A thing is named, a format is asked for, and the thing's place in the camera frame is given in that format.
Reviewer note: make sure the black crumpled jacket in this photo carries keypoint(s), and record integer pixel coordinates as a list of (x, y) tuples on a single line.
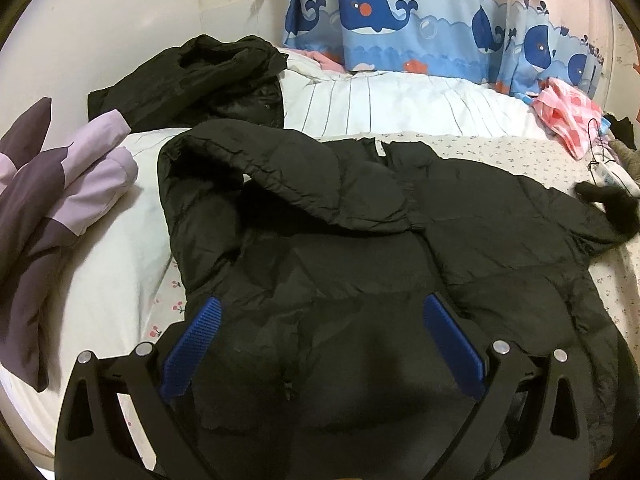
[(210, 77)]

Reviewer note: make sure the purple two-tone jacket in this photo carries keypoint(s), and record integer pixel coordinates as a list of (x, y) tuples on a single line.
[(55, 200)]

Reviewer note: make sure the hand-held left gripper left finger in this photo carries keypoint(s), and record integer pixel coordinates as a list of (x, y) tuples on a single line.
[(192, 347)]

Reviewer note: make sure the white pillow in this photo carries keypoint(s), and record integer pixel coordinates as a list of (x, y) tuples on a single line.
[(115, 260)]

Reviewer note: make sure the white striped quilt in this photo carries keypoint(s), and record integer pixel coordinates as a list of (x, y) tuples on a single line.
[(400, 102)]

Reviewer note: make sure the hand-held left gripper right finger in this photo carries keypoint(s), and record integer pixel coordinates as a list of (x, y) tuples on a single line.
[(452, 347)]

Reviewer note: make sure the whale print curtain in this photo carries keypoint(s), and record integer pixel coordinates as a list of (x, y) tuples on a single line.
[(425, 15)]

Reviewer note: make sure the black hooded puffer jacket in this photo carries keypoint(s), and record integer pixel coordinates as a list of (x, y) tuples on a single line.
[(350, 240)]

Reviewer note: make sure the pink checked cloth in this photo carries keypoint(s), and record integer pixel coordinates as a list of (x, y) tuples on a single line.
[(570, 112)]

